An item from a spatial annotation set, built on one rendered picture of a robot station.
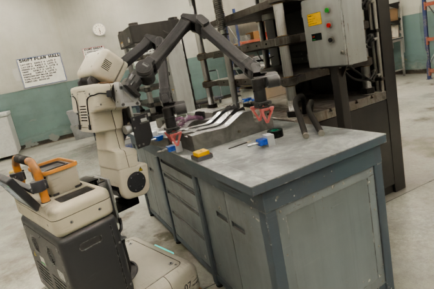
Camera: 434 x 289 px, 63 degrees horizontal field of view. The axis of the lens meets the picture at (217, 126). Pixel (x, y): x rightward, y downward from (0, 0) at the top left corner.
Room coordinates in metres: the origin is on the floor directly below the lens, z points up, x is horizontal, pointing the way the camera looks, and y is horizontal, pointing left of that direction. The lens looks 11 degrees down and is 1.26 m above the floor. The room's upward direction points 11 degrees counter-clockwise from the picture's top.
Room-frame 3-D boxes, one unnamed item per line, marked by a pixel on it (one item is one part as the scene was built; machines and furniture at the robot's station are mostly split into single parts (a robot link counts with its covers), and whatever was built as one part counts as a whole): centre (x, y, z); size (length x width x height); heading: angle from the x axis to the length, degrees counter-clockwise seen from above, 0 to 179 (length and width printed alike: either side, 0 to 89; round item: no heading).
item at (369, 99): (2.89, -0.57, 0.76); 1.30 x 0.84 x 0.07; 26
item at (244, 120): (1.97, -0.03, 0.87); 0.50 x 0.26 x 0.14; 116
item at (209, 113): (2.26, 0.20, 0.86); 0.50 x 0.26 x 0.11; 133
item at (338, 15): (2.09, -0.76, 0.74); 0.31 x 0.22 x 1.47; 26
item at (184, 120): (2.25, 0.19, 0.90); 0.26 x 0.18 x 0.08; 133
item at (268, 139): (1.61, -0.18, 0.83); 0.13 x 0.05 x 0.05; 108
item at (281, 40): (2.88, -0.58, 1.20); 1.29 x 0.83 x 0.19; 26
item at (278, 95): (2.81, -0.52, 0.87); 0.50 x 0.27 x 0.17; 116
